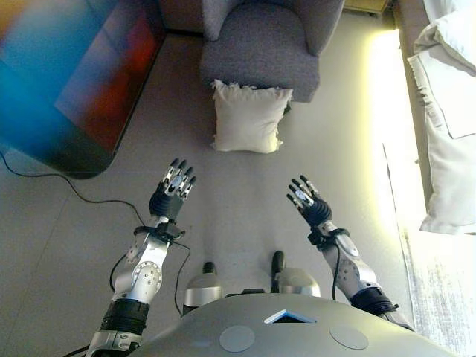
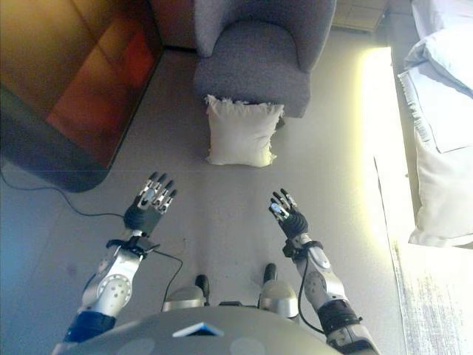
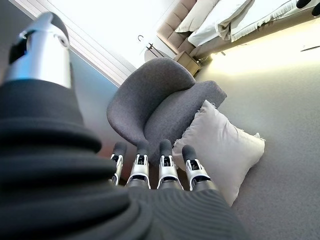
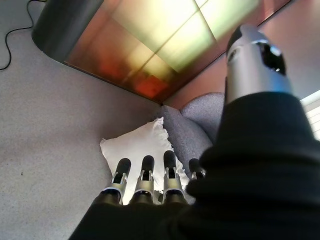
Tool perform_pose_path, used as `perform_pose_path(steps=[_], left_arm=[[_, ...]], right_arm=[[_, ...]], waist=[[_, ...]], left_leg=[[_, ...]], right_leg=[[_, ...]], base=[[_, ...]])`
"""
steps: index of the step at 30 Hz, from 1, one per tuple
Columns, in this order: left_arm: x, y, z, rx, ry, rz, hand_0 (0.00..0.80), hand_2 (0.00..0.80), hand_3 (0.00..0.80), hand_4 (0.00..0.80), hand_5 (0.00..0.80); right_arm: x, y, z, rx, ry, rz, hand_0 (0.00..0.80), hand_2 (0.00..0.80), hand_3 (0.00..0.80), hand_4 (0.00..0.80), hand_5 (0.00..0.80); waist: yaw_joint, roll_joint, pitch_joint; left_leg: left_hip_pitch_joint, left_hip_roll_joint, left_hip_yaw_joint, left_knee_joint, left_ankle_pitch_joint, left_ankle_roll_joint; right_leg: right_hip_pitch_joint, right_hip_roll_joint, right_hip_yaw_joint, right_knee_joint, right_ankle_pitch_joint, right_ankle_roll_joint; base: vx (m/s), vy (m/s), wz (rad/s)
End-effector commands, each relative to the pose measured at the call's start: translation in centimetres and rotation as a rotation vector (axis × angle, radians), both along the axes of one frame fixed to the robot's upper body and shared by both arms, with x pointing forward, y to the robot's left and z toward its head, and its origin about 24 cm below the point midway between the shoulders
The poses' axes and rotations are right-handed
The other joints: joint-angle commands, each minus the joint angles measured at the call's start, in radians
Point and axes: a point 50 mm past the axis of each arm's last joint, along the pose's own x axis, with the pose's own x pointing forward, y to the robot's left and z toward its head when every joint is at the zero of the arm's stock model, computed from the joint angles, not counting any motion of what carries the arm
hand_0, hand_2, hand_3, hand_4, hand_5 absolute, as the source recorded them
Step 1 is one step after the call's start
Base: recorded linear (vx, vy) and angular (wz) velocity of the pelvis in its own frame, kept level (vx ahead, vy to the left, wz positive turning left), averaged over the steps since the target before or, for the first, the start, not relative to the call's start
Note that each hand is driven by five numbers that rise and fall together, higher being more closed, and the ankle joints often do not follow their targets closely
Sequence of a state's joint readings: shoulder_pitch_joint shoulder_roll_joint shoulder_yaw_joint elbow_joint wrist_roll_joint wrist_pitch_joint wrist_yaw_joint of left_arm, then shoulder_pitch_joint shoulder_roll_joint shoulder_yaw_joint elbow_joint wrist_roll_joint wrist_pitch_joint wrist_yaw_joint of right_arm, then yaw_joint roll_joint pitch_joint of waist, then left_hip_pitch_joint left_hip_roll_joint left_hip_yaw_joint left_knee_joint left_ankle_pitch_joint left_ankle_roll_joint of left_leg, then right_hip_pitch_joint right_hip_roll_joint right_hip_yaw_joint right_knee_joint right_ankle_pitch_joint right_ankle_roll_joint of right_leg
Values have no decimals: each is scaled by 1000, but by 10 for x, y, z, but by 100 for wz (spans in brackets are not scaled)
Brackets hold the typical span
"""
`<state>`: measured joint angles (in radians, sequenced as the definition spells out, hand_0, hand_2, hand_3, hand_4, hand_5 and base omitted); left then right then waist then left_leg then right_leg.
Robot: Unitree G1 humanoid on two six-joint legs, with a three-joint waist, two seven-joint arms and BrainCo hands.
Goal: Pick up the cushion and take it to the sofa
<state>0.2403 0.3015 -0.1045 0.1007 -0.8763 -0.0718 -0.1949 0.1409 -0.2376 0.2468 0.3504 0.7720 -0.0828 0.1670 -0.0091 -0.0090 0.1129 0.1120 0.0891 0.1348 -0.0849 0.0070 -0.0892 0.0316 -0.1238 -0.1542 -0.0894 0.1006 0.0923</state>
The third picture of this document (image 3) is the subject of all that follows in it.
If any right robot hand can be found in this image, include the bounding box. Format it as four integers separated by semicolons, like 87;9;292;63
296;0;320;16

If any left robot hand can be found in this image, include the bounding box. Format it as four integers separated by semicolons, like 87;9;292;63
0;11;248;240

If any white fringed cushion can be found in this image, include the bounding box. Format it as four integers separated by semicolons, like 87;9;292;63
172;99;266;208

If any white fringed throw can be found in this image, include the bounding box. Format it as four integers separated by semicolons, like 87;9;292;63
217;0;320;43

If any white bed sheet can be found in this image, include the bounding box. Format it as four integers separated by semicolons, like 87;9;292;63
187;0;248;48

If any grey fabric armchair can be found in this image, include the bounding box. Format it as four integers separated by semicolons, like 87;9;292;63
106;57;228;167

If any beige wooden side table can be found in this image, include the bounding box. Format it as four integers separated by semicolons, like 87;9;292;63
173;51;201;76

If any black metal stand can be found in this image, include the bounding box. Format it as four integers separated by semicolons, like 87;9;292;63
137;34;161;57

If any white window frame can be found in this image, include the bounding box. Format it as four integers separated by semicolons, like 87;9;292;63
14;0;138;88

